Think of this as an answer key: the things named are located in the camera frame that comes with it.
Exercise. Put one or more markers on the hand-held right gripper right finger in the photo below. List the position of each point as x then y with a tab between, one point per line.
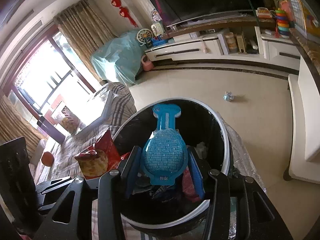
196	177

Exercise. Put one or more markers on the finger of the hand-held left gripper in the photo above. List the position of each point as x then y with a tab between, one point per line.
48	201
55	183

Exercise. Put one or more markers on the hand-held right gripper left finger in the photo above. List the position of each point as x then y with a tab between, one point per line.
132	170

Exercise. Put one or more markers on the red chips bag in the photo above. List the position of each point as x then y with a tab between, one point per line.
100	157

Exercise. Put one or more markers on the blue plastic blister package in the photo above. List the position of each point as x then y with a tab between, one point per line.
163	152

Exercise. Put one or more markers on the white trash can black liner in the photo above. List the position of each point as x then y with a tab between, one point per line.
140	127

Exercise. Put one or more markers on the orange round fruit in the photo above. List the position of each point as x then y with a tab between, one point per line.
47	158

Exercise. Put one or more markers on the pink striped sofa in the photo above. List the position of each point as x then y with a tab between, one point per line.
38	151

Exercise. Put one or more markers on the beige patterned curtain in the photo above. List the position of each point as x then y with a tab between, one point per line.
15	125
82	40

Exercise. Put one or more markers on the clear plastic sheet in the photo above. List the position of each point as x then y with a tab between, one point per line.
241	152

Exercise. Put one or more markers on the purple thermos bottle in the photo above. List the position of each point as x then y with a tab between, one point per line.
51	130

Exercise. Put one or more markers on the colourful picture book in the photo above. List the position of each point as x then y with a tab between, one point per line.
100	120

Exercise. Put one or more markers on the clear cookie jar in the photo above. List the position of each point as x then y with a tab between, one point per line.
68	122

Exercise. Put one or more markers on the crumpled blue wrapper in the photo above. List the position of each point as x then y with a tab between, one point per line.
228	96

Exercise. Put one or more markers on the balcony sliding door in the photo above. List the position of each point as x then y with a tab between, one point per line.
50	80

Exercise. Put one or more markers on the pink toy watering can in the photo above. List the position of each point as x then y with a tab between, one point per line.
148	64

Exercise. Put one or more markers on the teal furniture dust cover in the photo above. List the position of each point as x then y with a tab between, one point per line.
117	57

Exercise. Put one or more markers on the white step cabinet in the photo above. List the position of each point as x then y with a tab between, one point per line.
302	110

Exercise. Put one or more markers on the white television cabinet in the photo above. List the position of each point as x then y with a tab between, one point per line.
190	50

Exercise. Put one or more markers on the pink hanging shoehorn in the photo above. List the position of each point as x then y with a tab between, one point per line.
205	47

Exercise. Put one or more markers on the blue plastic toy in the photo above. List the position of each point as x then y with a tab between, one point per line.
159	42

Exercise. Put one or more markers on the ferris wheel toy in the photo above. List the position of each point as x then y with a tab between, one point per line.
144	37

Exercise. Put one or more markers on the yellow green toy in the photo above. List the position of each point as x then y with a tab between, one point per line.
157	29

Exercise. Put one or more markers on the pink picture card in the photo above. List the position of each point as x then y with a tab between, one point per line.
156	15

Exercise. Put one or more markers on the brown marble counter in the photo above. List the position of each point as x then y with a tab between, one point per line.
306	50

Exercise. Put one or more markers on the orange toy piano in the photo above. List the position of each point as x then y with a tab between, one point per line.
265	13

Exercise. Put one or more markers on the colourful toy box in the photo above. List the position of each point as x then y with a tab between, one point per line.
307	15

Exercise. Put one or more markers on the red hanging wall decoration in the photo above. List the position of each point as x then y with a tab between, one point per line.
116	3

